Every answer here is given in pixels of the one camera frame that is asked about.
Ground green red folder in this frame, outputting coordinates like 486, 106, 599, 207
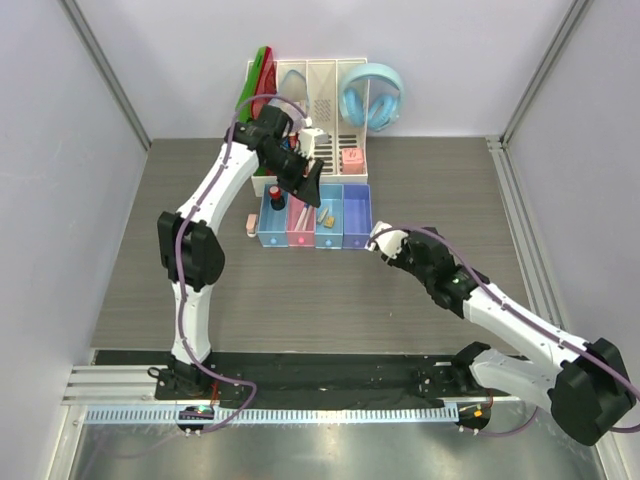
236, 46, 277, 123

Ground beige long eraser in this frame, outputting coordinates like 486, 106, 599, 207
317, 207, 329, 224

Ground blue white marker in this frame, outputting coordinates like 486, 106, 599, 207
294, 205, 309, 231

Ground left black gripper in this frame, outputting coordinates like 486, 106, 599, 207
263, 147, 324, 208

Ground white file organizer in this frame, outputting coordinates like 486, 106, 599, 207
275, 58, 368, 184

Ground pink stapler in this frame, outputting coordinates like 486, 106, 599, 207
246, 214, 259, 238

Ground green white marker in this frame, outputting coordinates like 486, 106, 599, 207
298, 206, 315, 232

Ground pink cube box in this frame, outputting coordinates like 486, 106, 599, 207
341, 147, 365, 175

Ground pink drawer bin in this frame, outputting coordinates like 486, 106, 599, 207
286, 195, 316, 248

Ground light blue drawer bin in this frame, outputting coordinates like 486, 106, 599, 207
257, 184, 288, 248

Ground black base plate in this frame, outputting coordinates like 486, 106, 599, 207
148, 352, 490, 409

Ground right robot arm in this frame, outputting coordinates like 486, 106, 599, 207
368, 222, 639, 446

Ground red black stamp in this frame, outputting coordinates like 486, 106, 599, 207
268, 185, 286, 211

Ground white slotted cable duct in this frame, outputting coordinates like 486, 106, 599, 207
85, 404, 459, 426

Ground purple drawer bin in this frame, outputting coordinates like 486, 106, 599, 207
343, 184, 373, 249

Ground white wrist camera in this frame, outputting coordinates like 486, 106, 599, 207
296, 127, 329, 159
366, 221, 409, 260

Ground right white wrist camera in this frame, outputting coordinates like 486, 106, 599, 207
366, 221, 409, 260

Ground clear zip pouch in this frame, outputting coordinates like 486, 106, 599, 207
278, 70, 308, 109

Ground light blue headphones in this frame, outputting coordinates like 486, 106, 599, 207
338, 63, 405, 132

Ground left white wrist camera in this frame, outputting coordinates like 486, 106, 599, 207
296, 127, 329, 159

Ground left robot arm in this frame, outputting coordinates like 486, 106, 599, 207
157, 105, 323, 399

